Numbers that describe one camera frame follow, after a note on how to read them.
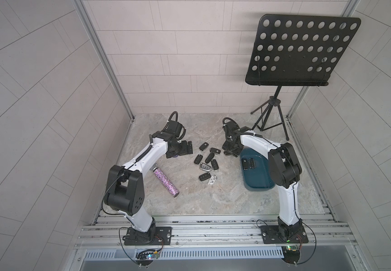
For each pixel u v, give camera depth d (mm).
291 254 689
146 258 655
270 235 712
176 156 968
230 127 788
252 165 913
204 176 885
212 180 868
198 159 940
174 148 717
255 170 913
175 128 692
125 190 442
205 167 913
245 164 914
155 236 690
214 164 934
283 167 534
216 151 970
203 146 1000
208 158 940
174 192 817
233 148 811
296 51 664
